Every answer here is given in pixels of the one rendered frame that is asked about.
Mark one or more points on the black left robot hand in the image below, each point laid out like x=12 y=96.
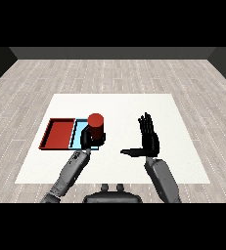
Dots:
x=86 y=140

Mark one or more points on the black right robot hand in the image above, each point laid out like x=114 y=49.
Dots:
x=149 y=140

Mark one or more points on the small red can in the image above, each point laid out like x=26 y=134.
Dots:
x=95 y=125

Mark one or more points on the shallow light blue open box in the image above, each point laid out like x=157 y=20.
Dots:
x=78 y=130

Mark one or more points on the shallow red open box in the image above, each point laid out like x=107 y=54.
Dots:
x=57 y=134

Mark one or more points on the dark grey robot body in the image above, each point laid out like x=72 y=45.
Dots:
x=112 y=196

